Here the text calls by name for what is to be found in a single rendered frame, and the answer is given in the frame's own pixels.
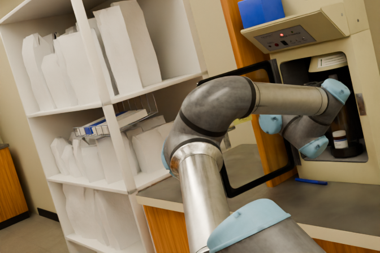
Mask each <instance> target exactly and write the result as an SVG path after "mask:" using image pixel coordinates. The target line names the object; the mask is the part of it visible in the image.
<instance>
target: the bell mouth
mask: <svg viewBox="0 0 380 253"><path fill-rule="evenodd" d="M344 66H348V62H347V57H346V55H345V53H344V52H342V51H337V52H333V53H328V54H322V55H316V56H312V57H311V61H310V66H309V72H320V71H327V70H330V69H335V68H340V67H344Z"/></svg>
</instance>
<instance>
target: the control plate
mask: <svg viewBox="0 0 380 253"><path fill-rule="evenodd" d="M291 31H293V32H294V33H291ZM280 34H283V36H281V35H280ZM302 37H304V39H303V40H302ZM254 38H255V39H256V40H257V41H258V42H259V43H260V44H262V45H263V46H264V47H265V48H266V49H268V50H269V51H273V50H278V49H283V48H287V47H291V46H296V45H302V44H305V43H310V42H314V41H316V40H315V39H314V38H313V37H312V36H311V35H310V34H309V33H308V32H307V31H306V30H305V29H304V28H303V27H302V26H301V25H297V26H294V27H290V28H286V29H281V30H278V31H275V32H270V33H267V34H262V35H259V36H255V37H254ZM296 39H298V41H296ZM290 40H292V42H290ZM281 41H286V42H287V43H288V45H284V44H282V43H281ZM275 43H277V44H279V46H275ZM269 45H270V46H271V47H269Z"/></svg>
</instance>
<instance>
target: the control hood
mask: <svg viewBox="0 0 380 253"><path fill-rule="evenodd" d="M297 25H301V26H302V27H303V28H304V29H305V30H306V31H307V32H308V33H309V34H310V35H311V36H312V37H313V38H314V39H315V40H316V41H314V42H310V43H305V44H302V45H296V46H291V47H287V48H283V49H278V50H273V51H269V50H268V49H266V48H265V47H264V46H263V45H262V44H260V43H259V42H258V41H257V40H256V39H255V38H254V37H255V36H259V35H262V34H267V33H270V32H275V31H278V30H281V29H286V28H290V27H294V26H297ZM240 32H241V34H242V35H243V36H244V37H246V38H247V39H248V40H249V41H250V42H251V43H252V44H254V45H255V46H256V47H257V48H259V49H260V50H261V51H262V52H263V53H264V54H268V53H273V52H277V51H282V50H287V49H292V48H295V47H300V46H305V45H310V44H314V43H319V42H324V41H329V40H334V39H337V38H342V37H347V36H349V34H350V33H349V28H348V23H347V18H346V13H345V9H344V4H343V3H342V2H340V3H336V4H333V5H328V6H324V7H320V8H316V9H313V10H309V11H305V12H302V13H299V14H296V15H292V16H288V17H286V18H282V19H278V20H274V21H271V22H268V23H264V24H260V25H257V26H254V27H250V28H247V29H243V30H241V31H240Z"/></svg>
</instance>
